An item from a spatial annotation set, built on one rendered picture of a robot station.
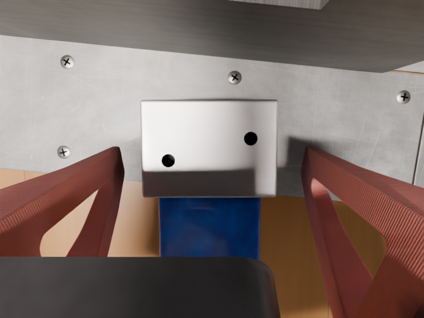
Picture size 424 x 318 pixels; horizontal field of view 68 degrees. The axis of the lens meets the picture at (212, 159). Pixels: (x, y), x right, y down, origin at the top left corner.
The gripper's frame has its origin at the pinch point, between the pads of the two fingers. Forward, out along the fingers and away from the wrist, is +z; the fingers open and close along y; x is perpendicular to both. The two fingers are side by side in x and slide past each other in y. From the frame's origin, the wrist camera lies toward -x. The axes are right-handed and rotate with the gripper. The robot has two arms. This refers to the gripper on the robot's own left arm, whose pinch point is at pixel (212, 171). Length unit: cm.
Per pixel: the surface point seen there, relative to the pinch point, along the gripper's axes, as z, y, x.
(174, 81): 5.9, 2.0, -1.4
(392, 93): 5.6, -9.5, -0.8
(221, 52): 5.6, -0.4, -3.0
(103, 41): 5.9, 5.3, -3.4
